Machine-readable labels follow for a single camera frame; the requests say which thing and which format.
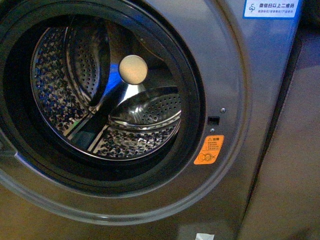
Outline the grey front-load washing machine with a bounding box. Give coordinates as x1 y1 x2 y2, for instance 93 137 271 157
0 0 301 240

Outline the white round drum hub cap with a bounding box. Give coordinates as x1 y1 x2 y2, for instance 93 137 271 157
118 55 148 85

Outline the orange warning sticker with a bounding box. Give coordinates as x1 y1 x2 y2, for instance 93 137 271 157
193 135 225 165

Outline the perforated steel washer drum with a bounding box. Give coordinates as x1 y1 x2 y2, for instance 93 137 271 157
30 14 185 162

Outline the upper latch screw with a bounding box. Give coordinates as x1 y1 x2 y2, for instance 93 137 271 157
220 107 226 114

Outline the small white bottom sticker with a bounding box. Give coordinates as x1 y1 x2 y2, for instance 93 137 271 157
195 233 215 240

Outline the white blue QR label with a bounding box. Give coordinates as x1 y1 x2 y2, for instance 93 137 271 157
243 0 301 19

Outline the black rubber door gasket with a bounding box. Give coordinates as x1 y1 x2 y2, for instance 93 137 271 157
0 0 204 195

